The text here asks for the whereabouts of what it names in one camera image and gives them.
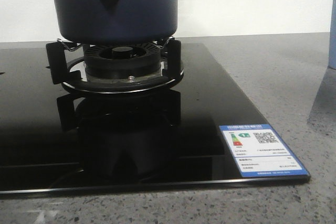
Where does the light blue plastic cup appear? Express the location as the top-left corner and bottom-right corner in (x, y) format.
(328, 0), (336, 70)

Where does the black pot support grate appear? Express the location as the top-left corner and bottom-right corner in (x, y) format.
(46, 37), (184, 94)

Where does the dark blue cooking pot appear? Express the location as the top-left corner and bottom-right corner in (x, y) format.
(54, 0), (178, 45)

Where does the black gas burner head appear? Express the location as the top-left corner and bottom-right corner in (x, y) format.
(84, 43), (161, 79)

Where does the blue energy label sticker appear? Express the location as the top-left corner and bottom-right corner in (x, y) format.
(219, 124), (309, 178)

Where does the black glass gas stove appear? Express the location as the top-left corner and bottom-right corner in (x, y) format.
(1, 44), (310, 198)

